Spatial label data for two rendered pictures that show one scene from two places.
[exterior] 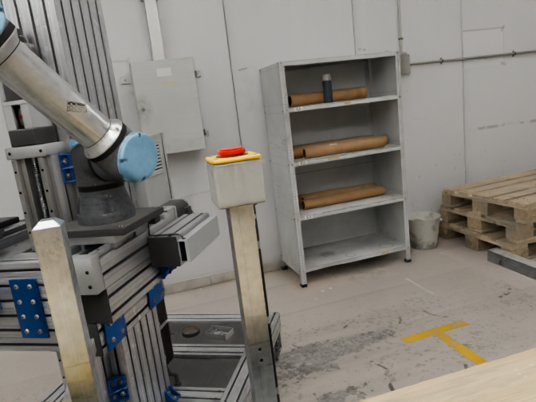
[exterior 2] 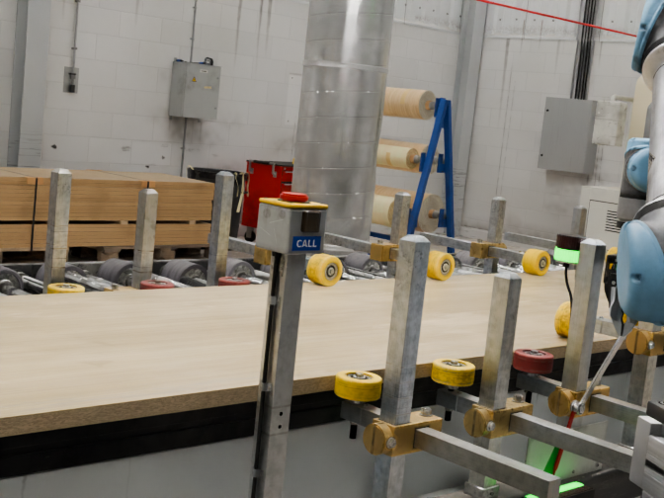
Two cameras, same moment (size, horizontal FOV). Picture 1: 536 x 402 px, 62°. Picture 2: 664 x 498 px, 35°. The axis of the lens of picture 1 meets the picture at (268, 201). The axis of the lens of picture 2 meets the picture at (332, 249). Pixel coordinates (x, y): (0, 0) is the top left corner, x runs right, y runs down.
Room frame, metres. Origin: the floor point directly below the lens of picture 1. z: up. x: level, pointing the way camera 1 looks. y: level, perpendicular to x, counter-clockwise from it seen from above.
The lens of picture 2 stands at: (1.98, -0.63, 1.35)
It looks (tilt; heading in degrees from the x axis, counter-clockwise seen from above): 7 degrees down; 151
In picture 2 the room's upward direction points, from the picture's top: 6 degrees clockwise
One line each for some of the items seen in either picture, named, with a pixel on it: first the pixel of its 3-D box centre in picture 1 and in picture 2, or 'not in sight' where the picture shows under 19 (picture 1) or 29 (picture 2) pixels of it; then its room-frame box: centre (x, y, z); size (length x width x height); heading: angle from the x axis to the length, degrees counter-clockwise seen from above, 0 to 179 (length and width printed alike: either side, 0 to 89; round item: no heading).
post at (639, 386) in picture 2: not in sight; (642, 374); (0.41, 1.02, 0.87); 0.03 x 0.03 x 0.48; 14
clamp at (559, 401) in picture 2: not in sight; (577, 399); (0.46, 0.80, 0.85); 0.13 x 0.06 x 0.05; 104
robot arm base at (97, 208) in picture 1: (104, 200); not in sight; (1.19, 0.44, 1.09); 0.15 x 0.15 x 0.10
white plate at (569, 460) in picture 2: not in sight; (566, 454); (0.50, 0.76, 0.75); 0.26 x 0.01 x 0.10; 104
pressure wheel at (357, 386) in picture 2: not in sight; (356, 405); (0.46, 0.30, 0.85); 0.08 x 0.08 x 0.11
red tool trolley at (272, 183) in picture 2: not in sight; (283, 203); (-7.37, 4.00, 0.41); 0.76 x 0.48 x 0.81; 113
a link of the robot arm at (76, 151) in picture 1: (97, 157); not in sight; (1.19, 0.43, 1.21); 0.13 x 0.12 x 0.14; 50
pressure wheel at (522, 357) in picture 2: not in sight; (531, 377); (0.33, 0.79, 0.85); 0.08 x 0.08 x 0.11
